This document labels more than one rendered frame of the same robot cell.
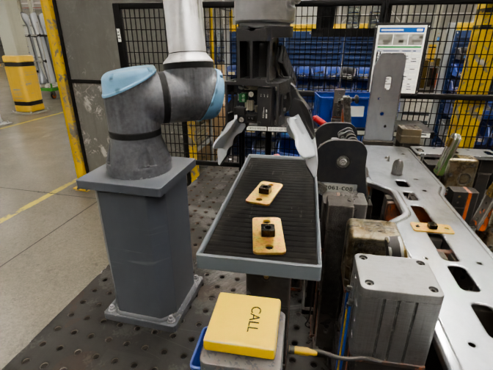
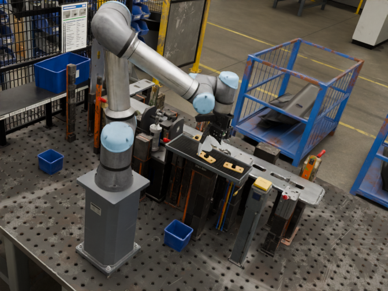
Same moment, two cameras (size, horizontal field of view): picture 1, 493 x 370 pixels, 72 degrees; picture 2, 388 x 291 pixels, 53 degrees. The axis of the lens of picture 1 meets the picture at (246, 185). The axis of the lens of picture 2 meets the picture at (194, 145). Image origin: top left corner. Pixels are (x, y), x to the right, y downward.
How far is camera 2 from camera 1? 1.53 m
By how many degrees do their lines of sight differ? 65
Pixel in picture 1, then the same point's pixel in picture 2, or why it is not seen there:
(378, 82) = (94, 56)
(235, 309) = (260, 182)
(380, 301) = not seen: hidden behind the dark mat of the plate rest
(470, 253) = (214, 142)
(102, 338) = (124, 279)
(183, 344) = (150, 249)
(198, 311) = not seen: hidden behind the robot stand
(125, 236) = (127, 217)
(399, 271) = (242, 159)
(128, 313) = (119, 261)
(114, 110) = (126, 156)
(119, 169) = (127, 184)
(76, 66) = not seen: outside the picture
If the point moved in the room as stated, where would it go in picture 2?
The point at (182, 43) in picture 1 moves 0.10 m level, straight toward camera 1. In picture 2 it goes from (128, 104) to (153, 111)
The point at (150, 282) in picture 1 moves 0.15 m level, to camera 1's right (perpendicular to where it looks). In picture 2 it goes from (133, 232) to (149, 212)
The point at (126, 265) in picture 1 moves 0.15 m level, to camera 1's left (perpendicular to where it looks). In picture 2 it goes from (123, 234) to (103, 258)
